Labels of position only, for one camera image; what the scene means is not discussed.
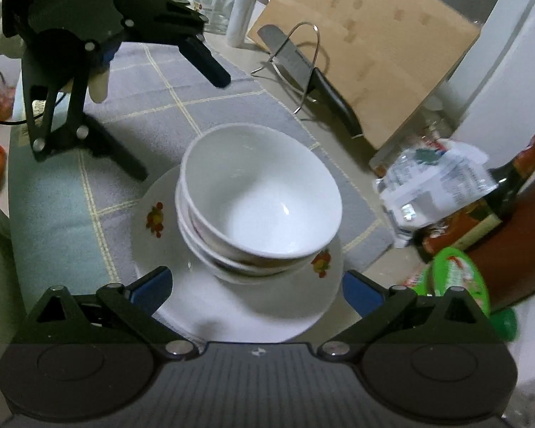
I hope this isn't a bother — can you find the dark soy sauce bottle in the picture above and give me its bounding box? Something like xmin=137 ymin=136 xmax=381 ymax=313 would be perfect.
xmin=413 ymin=134 xmax=535 ymax=262

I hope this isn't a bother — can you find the bamboo cutting board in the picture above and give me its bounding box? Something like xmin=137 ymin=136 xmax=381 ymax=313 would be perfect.
xmin=248 ymin=0 xmax=480 ymax=149

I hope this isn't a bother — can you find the black cable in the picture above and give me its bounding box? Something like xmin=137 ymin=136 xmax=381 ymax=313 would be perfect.
xmin=0 ymin=91 xmax=68 ymax=126

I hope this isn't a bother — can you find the grey checked table mat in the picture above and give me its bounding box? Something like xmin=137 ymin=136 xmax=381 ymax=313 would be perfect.
xmin=77 ymin=41 xmax=396 ymax=277

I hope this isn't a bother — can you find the white bowl with pattern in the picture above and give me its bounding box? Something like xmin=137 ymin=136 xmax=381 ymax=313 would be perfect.
xmin=173 ymin=178 xmax=322 ymax=276

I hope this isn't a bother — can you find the metal wire rack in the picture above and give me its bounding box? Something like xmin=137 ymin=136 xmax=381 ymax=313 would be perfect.
xmin=258 ymin=21 xmax=321 ymax=114

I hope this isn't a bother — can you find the plastic wrap roll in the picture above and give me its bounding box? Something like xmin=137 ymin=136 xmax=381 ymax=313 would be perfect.
xmin=226 ymin=0 xmax=256 ymax=47

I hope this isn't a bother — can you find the santoku kitchen knife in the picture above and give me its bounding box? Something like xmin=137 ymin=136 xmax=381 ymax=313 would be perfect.
xmin=250 ymin=21 xmax=363 ymax=137

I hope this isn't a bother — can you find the white food package bag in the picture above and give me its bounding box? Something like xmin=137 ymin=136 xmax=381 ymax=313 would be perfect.
xmin=374 ymin=138 xmax=498 ymax=248

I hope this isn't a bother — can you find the glass jar green lid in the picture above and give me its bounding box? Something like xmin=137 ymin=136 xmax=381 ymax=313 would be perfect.
xmin=193 ymin=0 xmax=235 ymax=35

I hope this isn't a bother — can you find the white bottom bowl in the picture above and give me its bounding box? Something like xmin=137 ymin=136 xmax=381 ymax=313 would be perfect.
xmin=178 ymin=216 xmax=308 ymax=285

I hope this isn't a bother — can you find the green lidded container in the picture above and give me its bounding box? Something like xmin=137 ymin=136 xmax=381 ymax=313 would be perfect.
xmin=404 ymin=248 xmax=518 ymax=343

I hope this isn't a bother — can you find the light teal cloth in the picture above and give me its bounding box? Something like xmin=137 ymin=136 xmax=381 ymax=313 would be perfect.
xmin=7 ymin=75 xmax=122 ymax=317

